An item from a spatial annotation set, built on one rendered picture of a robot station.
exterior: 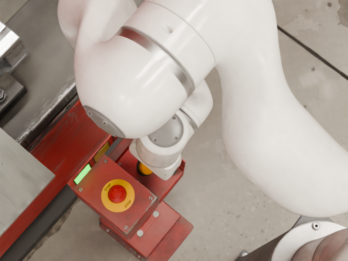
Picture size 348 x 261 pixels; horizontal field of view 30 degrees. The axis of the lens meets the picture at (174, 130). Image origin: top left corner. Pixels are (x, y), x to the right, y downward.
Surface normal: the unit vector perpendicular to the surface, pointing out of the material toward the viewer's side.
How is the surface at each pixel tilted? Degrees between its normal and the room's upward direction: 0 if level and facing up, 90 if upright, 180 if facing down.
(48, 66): 0
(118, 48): 29
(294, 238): 0
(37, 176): 0
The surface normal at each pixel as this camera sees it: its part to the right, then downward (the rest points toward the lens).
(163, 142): 0.08, -0.11
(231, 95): -0.88, 0.01
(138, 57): -0.07, -0.30
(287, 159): 0.15, 0.29
